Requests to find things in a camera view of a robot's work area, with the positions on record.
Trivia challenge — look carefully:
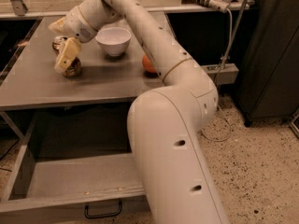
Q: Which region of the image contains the grey side shelf bracket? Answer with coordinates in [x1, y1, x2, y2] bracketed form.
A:
[202, 63, 239, 85]

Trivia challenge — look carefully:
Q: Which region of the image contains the dark cabinet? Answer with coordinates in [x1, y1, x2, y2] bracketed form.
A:
[235, 0, 299, 127]

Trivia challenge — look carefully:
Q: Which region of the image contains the grey cabinet counter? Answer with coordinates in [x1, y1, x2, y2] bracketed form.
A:
[0, 17, 163, 111]

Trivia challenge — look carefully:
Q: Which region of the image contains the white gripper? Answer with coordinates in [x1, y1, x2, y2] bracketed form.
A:
[49, 7, 97, 73]

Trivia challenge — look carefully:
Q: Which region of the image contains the crushed orange soda can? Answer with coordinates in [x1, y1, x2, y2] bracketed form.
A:
[52, 35, 81, 77]

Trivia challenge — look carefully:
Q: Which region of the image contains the black drawer handle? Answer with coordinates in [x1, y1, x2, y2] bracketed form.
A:
[84, 201, 122, 219]

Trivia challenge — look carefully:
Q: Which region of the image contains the white ceramic bowl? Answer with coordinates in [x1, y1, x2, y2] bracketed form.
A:
[95, 27, 132, 57]

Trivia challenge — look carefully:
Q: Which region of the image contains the metal rail frame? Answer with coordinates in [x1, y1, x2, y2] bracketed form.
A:
[0, 0, 256, 20]

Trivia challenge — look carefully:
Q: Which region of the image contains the grey open drawer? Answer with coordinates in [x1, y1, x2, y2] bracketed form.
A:
[0, 103, 149, 224]

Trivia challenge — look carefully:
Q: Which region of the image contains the orange fruit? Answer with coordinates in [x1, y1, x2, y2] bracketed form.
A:
[142, 55, 156, 74]

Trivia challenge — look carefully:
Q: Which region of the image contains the white power cable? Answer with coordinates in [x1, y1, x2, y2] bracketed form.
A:
[200, 7, 250, 143]

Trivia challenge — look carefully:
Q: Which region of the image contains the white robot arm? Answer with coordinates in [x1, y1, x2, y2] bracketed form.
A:
[50, 0, 230, 224]

